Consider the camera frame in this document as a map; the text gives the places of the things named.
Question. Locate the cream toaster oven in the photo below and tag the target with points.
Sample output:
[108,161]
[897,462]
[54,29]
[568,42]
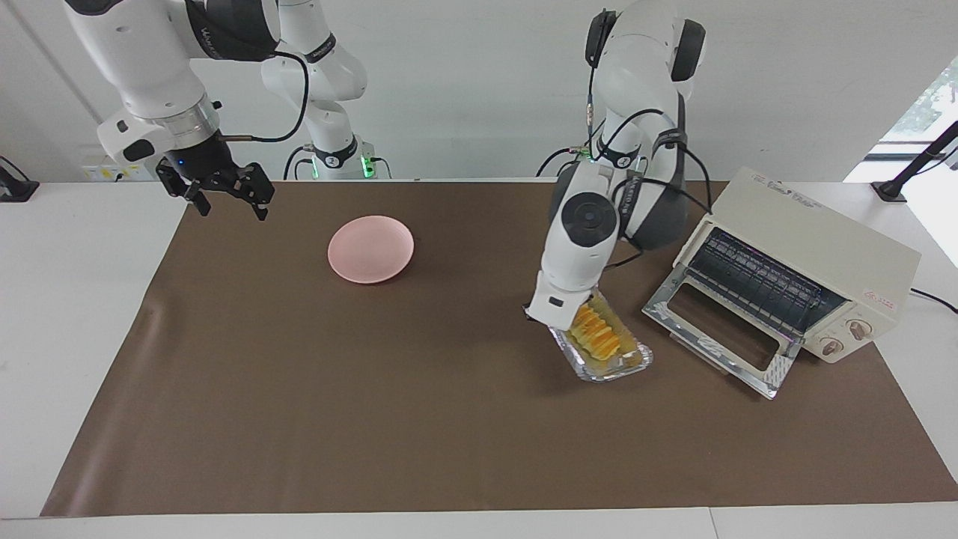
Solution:
[823,232]

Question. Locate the small oven control knob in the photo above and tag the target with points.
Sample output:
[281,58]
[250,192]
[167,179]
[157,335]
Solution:
[832,346]

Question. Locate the black camera stand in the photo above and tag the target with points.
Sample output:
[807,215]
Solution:
[917,161]

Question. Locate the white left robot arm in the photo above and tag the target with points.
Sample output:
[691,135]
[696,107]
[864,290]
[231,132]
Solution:
[584,254]

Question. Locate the glass oven door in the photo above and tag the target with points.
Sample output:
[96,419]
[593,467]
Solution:
[666,308]

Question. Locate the white wall power outlet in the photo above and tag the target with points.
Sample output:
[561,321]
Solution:
[101,174]

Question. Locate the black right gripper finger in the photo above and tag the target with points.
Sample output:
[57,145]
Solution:
[199,203]
[261,209]

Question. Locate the pink round plate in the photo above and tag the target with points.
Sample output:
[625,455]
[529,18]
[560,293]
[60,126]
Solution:
[370,248]

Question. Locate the silver foil baking tray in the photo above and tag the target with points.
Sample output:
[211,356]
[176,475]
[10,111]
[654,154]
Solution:
[610,370]

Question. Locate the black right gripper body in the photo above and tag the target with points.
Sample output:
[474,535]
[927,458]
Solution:
[206,168]

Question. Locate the black desk clamp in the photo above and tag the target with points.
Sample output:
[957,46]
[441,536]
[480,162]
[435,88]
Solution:
[15,187]

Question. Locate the large oven control knob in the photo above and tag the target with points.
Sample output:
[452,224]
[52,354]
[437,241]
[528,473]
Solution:
[859,329]

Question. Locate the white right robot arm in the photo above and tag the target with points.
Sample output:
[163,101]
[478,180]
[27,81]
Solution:
[135,60]

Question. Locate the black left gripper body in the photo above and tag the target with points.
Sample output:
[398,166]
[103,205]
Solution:
[540,320]

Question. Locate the bright window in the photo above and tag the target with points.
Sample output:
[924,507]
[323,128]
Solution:
[924,105]

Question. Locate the brown table mat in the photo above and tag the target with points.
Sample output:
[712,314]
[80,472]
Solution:
[374,434]

